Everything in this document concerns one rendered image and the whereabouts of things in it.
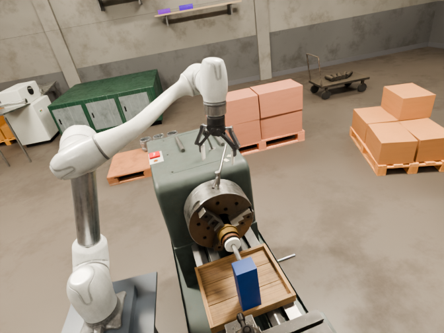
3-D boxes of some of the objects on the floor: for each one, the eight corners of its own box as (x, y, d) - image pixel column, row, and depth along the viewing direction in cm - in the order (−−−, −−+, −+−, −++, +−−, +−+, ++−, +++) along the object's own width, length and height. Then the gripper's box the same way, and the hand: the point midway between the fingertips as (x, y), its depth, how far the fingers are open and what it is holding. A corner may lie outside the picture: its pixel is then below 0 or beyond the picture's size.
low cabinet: (165, 99, 712) (156, 68, 673) (164, 124, 557) (152, 86, 517) (88, 114, 700) (74, 84, 660) (65, 145, 544) (45, 106, 504)
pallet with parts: (183, 145, 461) (179, 127, 445) (191, 166, 394) (185, 147, 377) (113, 162, 445) (106, 144, 428) (109, 188, 377) (100, 168, 360)
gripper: (248, 113, 110) (248, 160, 120) (191, 109, 118) (195, 154, 128) (243, 119, 104) (243, 168, 114) (183, 115, 111) (188, 162, 122)
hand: (217, 158), depth 121 cm, fingers open, 13 cm apart
